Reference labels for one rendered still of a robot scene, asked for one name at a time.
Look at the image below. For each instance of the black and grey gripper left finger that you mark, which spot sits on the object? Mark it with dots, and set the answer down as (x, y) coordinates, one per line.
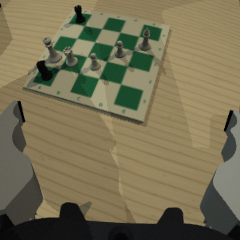
(20, 193)

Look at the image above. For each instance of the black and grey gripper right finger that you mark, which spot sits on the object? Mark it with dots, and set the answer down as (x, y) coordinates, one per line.
(220, 204)

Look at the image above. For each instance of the green and cream chessboard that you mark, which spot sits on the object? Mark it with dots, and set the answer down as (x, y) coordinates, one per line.
(122, 86)

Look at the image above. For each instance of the black chess piece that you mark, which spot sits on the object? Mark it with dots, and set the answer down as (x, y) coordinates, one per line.
(80, 18)
(46, 74)

